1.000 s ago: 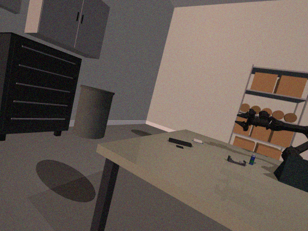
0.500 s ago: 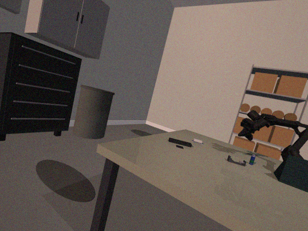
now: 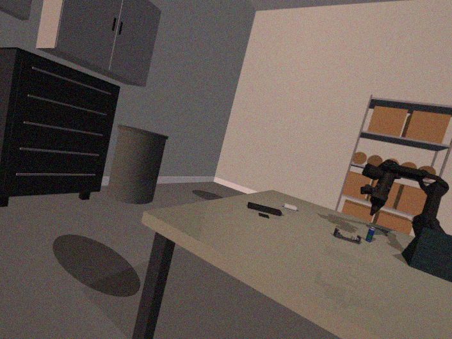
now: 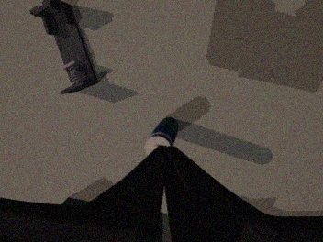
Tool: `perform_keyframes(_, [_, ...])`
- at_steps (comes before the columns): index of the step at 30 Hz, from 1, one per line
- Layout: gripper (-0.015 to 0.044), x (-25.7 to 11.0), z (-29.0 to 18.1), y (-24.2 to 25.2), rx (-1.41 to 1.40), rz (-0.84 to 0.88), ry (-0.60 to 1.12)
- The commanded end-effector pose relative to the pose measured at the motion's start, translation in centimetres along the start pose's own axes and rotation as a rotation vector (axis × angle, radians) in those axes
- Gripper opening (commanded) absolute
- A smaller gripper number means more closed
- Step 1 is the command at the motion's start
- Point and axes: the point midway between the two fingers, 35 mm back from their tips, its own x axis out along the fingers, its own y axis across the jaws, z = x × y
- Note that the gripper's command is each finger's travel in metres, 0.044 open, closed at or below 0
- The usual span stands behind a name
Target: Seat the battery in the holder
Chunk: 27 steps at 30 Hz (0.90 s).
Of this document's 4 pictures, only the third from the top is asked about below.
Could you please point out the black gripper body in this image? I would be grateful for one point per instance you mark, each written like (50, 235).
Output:
(382, 192)

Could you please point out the blue cylindrical battery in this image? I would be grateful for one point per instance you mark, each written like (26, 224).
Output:
(370, 234)

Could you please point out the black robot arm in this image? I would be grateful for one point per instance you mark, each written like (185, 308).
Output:
(389, 170)

